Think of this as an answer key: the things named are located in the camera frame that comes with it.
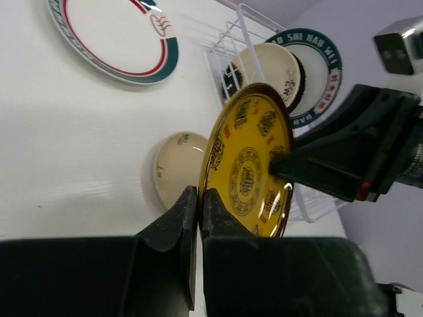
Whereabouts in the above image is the dark blue rimmed white plate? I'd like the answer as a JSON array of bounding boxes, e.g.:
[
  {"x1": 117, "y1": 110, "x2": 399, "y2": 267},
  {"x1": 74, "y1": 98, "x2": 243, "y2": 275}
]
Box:
[{"x1": 266, "y1": 28, "x2": 343, "y2": 128}]

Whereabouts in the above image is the yellow brown patterned plate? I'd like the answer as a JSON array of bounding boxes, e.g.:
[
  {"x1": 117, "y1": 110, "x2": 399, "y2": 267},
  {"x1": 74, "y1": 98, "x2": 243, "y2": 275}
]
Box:
[{"x1": 198, "y1": 83, "x2": 293, "y2": 237}]

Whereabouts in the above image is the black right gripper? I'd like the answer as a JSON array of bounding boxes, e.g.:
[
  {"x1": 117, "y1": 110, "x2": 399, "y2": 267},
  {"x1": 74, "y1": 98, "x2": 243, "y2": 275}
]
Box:
[{"x1": 269, "y1": 91, "x2": 422, "y2": 202}]

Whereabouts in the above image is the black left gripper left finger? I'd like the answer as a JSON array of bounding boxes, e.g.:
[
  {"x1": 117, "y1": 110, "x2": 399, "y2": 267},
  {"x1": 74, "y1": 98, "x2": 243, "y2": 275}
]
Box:
[{"x1": 1, "y1": 186, "x2": 197, "y2": 316}]

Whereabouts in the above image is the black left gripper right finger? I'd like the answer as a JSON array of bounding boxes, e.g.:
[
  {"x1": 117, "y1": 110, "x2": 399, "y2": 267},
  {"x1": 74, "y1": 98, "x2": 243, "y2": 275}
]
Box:
[{"x1": 202, "y1": 189, "x2": 380, "y2": 316}]

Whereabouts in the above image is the cream plate with black patch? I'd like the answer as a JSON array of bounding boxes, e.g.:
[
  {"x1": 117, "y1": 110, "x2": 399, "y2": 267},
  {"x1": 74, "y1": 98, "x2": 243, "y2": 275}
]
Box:
[{"x1": 221, "y1": 43, "x2": 300, "y2": 109}]

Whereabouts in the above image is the green red rimmed white plate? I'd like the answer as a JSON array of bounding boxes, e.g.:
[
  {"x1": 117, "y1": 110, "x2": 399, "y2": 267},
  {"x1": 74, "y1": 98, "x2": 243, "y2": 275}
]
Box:
[{"x1": 47, "y1": 1, "x2": 179, "y2": 85}]

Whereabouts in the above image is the cream plate with small prints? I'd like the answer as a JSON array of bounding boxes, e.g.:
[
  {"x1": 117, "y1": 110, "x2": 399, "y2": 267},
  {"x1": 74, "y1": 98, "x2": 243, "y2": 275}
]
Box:
[{"x1": 153, "y1": 131, "x2": 208, "y2": 210}]

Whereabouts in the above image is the white wire dish rack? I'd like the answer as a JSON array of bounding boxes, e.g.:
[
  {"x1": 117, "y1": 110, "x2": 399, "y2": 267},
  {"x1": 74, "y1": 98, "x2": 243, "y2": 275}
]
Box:
[{"x1": 203, "y1": 3, "x2": 351, "y2": 224}]

